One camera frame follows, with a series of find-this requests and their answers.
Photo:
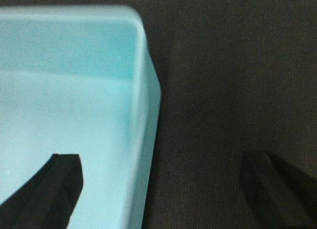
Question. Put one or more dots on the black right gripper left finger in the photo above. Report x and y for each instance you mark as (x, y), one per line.
(48, 199)

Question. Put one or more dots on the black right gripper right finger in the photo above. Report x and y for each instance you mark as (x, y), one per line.
(280, 195)

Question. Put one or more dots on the light blue plastic bin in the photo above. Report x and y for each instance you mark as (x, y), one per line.
(79, 79)

